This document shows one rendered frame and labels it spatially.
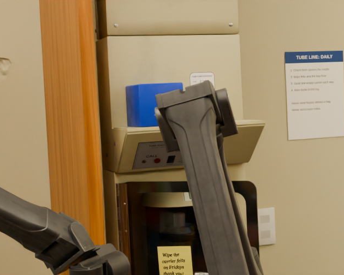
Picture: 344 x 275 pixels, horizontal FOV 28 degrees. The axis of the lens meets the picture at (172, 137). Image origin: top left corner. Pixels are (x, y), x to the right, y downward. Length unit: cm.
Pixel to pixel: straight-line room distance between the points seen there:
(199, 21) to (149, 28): 12
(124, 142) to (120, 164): 7
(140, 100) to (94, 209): 24
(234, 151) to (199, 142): 67
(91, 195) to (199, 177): 58
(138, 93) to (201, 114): 53
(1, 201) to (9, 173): 80
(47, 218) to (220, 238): 39
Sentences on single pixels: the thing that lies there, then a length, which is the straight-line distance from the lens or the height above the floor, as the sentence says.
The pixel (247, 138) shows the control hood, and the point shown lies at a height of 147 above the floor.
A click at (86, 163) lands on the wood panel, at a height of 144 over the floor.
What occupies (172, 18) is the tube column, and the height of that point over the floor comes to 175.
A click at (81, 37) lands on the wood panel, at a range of 142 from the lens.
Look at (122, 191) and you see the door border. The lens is 151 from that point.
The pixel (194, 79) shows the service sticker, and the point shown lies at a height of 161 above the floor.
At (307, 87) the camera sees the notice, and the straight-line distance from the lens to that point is 221.
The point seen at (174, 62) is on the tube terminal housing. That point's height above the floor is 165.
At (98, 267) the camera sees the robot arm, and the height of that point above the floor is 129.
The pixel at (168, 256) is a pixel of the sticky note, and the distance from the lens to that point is 150.
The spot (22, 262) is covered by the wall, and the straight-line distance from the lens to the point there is 196.
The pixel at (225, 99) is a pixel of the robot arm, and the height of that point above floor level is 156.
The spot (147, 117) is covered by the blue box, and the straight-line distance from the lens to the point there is 142.
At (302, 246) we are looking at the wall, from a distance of 224.
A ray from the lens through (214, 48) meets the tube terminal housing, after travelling 160.
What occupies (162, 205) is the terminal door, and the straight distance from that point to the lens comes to 148.
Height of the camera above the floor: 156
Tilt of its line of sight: 3 degrees down
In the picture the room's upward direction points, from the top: 3 degrees counter-clockwise
